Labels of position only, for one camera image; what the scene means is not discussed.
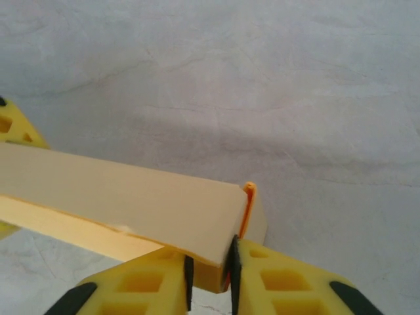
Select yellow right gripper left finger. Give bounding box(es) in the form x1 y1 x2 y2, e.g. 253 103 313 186
47 247 197 315

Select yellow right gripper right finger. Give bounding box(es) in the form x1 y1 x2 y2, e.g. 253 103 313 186
226 235 385 315

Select yellow paper box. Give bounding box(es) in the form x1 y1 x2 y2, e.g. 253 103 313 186
0 140 268 295

